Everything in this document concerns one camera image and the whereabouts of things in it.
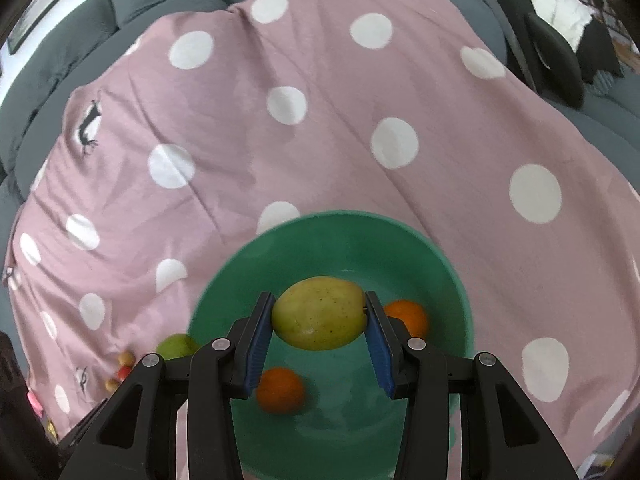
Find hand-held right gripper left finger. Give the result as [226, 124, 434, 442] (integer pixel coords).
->
[59, 291, 276, 480]

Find yellow-green apple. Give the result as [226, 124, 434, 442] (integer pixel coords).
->
[271, 276, 369, 351]

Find white fluffy blanket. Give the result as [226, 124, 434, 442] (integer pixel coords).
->
[505, 0, 596, 46]

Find pink polka dot blanket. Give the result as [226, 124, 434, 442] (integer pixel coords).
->
[4, 0, 636, 470]

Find green bowl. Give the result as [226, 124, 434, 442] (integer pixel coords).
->
[186, 210, 474, 480]

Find grey sofa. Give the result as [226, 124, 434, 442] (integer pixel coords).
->
[0, 0, 640, 221]

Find green apple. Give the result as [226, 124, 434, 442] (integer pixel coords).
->
[155, 334, 201, 361]

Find orange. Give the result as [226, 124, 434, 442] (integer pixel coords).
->
[384, 300, 430, 341]
[256, 367, 306, 414]

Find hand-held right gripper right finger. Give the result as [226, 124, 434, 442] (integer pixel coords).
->
[364, 290, 580, 480]

